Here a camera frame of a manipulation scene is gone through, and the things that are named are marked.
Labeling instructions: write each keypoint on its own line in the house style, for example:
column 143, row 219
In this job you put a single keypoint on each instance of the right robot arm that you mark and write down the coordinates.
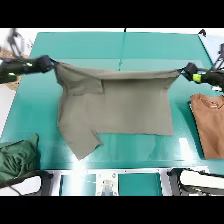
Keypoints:
column 210, row 77

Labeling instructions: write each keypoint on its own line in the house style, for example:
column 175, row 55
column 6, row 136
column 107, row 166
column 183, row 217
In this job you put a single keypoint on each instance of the brown T-shirt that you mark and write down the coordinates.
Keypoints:
column 210, row 125

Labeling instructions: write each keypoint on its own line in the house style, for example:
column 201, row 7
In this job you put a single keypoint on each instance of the silver frame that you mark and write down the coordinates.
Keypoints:
column 106, row 181

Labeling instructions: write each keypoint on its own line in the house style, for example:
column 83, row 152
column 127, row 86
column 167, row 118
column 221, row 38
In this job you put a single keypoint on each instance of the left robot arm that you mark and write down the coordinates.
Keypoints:
column 15, row 68

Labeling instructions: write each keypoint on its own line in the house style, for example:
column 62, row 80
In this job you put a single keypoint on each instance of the dark green garment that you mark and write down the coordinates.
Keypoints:
column 16, row 160

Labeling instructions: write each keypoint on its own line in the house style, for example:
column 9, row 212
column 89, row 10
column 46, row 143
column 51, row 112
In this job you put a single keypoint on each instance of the olive grey T-shirt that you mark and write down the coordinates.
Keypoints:
column 116, row 106

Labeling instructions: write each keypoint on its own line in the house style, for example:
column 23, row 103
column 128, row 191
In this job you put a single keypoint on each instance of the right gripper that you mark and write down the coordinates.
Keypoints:
column 190, row 70

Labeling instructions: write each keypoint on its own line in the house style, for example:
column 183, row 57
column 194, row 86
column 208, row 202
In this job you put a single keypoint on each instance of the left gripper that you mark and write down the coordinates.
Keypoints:
column 45, row 63

